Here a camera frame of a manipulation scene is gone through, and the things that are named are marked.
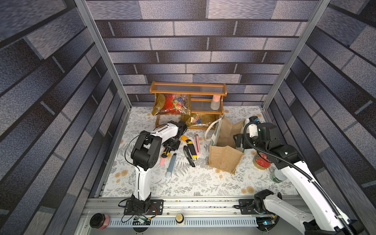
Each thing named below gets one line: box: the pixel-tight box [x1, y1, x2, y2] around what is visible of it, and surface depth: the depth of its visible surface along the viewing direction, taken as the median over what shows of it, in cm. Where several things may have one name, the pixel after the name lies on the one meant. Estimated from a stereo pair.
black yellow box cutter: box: [183, 145, 196, 167], surface depth 94 cm
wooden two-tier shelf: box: [149, 81, 228, 130], surface depth 99 cm
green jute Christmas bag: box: [204, 115, 245, 175], surface depth 85 cm
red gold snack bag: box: [151, 93, 192, 117], surface depth 96 cm
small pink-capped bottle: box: [210, 94, 221, 111], surface depth 99 cm
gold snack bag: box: [185, 113, 212, 128], surface depth 105 cm
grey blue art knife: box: [165, 152, 177, 179], surface depth 89 cm
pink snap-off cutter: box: [193, 133, 201, 156], surface depth 99 cm
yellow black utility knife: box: [162, 147, 172, 157], surface depth 94 cm
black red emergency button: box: [89, 212, 111, 230], surface depth 66 cm
